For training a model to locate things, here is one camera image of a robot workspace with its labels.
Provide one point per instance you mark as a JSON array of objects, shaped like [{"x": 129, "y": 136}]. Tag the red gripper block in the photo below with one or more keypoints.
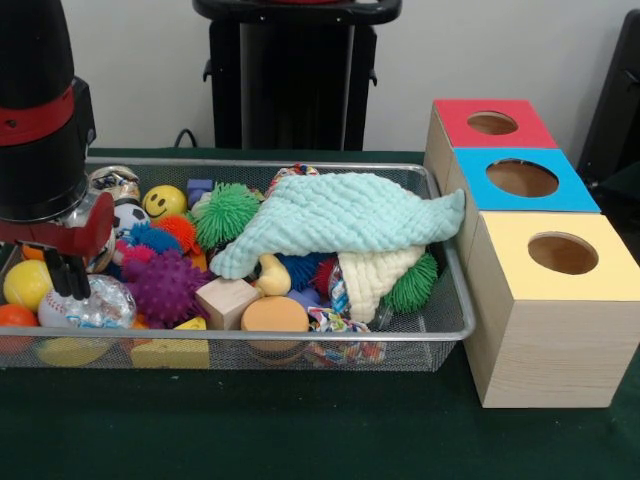
[{"x": 85, "y": 238}]

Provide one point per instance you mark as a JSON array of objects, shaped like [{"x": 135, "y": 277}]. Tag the orange round disc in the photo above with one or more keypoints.
[{"x": 274, "y": 315}]

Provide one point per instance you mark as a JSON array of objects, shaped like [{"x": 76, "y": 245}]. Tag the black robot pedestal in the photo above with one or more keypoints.
[{"x": 300, "y": 90}]

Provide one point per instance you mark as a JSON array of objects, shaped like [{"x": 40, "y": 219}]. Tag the dark green table cloth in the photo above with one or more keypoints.
[{"x": 300, "y": 430}]

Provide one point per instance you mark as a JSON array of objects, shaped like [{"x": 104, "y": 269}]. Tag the black floor stand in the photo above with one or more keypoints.
[{"x": 615, "y": 120}]

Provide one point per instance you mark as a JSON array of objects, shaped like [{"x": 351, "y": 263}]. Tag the purple spiky ball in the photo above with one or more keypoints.
[{"x": 168, "y": 285}]

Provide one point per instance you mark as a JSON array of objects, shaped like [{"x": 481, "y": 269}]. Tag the mint green cloth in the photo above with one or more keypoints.
[{"x": 340, "y": 220}]

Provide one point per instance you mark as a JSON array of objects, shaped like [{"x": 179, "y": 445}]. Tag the white baseball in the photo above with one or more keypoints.
[{"x": 50, "y": 312}]

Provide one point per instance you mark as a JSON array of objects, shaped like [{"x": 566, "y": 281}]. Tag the wooden three-hole sorting box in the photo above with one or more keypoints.
[{"x": 540, "y": 340}]

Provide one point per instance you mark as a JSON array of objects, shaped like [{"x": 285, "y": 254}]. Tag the cream knitted cloth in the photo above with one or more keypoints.
[{"x": 380, "y": 280}]

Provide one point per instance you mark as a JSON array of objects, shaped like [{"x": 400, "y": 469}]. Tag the green spiky ball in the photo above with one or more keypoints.
[
  {"x": 226, "y": 213},
  {"x": 413, "y": 285}
]

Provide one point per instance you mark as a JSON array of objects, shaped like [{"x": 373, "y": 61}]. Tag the clear wrapper with blue print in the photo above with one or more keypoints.
[{"x": 108, "y": 302}]

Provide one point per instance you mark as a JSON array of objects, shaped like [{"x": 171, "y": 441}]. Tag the yellow smiley face ball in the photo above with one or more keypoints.
[{"x": 165, "y": 202}]

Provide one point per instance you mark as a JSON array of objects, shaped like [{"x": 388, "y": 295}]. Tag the wooden cube block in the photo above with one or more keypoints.
[{"x": 228, "y": 302}]

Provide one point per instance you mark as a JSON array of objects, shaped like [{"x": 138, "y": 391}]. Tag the clear mesh bin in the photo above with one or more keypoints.
[{"x": 420, "y": 350}]

